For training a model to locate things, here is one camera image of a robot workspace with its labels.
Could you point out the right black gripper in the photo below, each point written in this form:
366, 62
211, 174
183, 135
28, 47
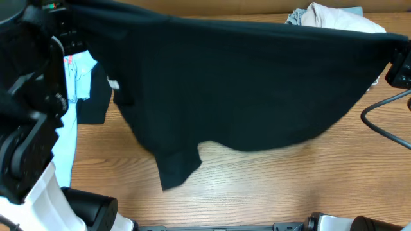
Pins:
401, 76

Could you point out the black t-shirt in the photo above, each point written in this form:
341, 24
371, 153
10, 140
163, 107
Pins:
250, 86

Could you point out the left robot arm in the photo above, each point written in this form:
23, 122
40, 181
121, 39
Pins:
35, 38

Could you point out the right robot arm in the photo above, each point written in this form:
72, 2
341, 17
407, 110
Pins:
322, 222

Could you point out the beige folded pants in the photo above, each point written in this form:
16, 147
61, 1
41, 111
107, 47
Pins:
321, 16

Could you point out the grey-blue folded garment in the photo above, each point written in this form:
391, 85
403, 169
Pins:
296, 16

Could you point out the black garment under pile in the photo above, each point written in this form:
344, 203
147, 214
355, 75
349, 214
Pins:
93, 110

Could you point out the light blue printed t-shirt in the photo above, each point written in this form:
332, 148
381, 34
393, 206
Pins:
78, 69

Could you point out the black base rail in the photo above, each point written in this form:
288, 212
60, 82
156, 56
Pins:
294, 226

